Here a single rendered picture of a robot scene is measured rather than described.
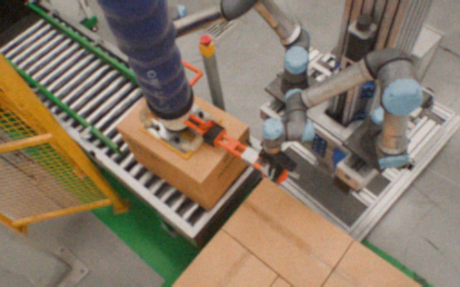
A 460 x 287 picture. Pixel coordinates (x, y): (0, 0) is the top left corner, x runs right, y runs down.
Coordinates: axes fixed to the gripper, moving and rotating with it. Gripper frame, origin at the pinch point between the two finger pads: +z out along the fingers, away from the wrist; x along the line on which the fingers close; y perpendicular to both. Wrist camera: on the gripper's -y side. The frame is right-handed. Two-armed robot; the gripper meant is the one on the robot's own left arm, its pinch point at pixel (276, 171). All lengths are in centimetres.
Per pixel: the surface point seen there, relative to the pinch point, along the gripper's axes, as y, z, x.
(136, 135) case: 76, 13, 18
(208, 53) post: 79, 11, -47
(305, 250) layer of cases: -23, 54, 7
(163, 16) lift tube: 49, -65, -1
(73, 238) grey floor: 120, 108, 78
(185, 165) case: 43.1, 13.5, 17.1
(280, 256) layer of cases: -14, 54, 18
